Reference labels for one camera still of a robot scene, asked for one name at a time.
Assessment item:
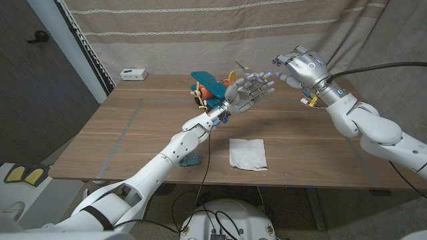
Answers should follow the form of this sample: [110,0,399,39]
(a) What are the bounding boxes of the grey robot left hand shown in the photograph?
[208,72,276,126]

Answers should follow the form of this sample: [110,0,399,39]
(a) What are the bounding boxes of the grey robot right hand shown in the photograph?
[272,45,358,108]

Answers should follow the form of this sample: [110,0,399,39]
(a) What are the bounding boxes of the scissors with tan handles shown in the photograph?
[235,61,268,85]

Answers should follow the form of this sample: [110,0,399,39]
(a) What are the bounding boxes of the teal and orange toy airplane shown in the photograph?
[189,70,242,111]

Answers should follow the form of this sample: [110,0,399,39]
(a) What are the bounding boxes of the white tissue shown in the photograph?
[228,137,269,171]

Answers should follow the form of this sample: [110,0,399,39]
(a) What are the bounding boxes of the teal toy flip phone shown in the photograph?
[178,151,202,167]

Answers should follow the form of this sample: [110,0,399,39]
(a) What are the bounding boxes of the beige striped curtain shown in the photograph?
[55,0,390,96]

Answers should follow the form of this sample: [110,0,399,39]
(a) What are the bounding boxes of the white power strip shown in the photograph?
[119,68,148,81]

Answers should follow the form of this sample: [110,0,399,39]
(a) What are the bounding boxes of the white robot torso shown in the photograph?
[179,198,277,240]

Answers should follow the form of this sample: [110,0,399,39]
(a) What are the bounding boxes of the grey table leg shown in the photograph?
[305,188,326,231]

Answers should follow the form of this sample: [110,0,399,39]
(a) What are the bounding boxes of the dark wooden door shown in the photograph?
[0,0,101,166]

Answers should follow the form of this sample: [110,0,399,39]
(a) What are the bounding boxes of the yellow and black foot pedal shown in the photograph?
[3,162,27,184]
[25,163,50,187]

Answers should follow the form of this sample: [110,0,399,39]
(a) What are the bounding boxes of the white sneaker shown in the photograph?
[0,201,26,221]

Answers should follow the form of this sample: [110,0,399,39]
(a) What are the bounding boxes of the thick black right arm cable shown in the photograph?
[328,61,427,83]

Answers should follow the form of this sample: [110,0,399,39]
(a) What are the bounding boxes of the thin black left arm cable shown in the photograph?
[113,130,211,234]

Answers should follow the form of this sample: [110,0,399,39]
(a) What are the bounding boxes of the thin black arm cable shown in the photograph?
[388,161,427,200]
[113,130,211,234]

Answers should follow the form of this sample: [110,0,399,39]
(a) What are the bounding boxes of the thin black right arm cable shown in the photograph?
[388,161,427,200]

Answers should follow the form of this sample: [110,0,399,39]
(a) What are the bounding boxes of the white door frame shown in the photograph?
[26,0,109,104]

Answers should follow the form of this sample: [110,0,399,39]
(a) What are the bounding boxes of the black door handle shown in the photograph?
[26,29,50,44]

